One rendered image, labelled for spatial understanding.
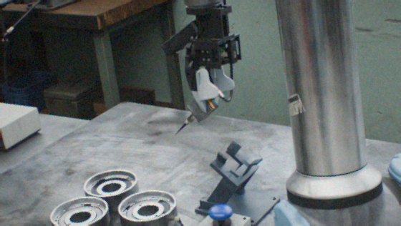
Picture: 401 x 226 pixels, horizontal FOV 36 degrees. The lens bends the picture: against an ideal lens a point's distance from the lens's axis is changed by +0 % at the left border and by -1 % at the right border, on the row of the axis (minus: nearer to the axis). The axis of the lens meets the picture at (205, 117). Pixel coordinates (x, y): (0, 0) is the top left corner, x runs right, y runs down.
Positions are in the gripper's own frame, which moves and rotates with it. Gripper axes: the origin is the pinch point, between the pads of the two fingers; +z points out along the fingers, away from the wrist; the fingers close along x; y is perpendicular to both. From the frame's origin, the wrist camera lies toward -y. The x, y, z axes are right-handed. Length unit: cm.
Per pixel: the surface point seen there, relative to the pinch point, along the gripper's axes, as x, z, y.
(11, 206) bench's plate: -31.1, 15.2, -28.1
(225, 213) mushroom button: -22.0, 9.7, 19.6
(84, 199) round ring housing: -26.2, 12.1, -10.8
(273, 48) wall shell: 134, 26, -70
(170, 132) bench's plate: 10.4, 13.3, -20.7
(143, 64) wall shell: 128, 37, -145
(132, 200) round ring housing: -21.3, 12.7, -2.9
